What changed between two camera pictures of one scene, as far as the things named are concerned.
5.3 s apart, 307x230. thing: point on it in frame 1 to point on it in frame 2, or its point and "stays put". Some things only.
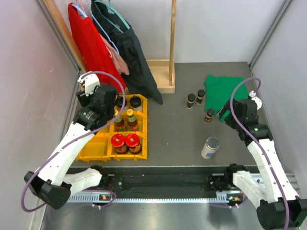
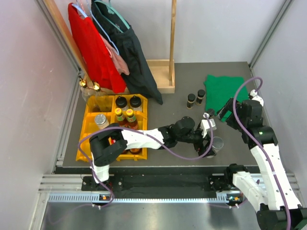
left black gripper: (84, 99) to (199, 147)
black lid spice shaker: (119, 101) stays put
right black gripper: (228, 119) stays put
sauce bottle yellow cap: (132, 121) stays put
